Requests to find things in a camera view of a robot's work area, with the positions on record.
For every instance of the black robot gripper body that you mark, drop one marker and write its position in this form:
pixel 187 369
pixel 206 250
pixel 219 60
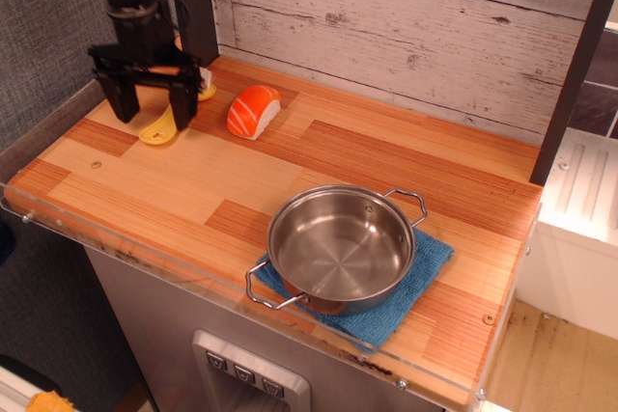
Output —
pixel 145 53

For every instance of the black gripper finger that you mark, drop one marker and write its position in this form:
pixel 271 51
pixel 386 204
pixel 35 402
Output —
pixel 120 94
pixel 183 96

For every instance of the yellow toy brush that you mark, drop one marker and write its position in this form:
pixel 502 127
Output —
pixel 164 129

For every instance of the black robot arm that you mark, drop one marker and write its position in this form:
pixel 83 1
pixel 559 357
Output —
pixel 146 54

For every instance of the blue cloth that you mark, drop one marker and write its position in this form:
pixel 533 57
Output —
pixel 377 325

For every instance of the toy salmon sushi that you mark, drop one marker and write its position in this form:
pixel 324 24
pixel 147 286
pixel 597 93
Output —
pixel 253 110

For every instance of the stainless steel pot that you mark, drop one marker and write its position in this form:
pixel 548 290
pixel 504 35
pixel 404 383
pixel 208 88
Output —
pixel 339 249

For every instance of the silver button panel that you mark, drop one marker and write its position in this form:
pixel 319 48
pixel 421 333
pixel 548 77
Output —
pixel 239 380

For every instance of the yellow object bottom left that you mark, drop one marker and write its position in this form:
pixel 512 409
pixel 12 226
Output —
pixel 49 402

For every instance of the white toy sink unit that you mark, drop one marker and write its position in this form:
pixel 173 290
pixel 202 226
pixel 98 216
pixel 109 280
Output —
pixel 570 266

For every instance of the clear acrylic guard rail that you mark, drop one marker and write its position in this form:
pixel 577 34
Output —
pixel 205 242

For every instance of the dark right post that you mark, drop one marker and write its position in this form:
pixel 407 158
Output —
pixel 585 50

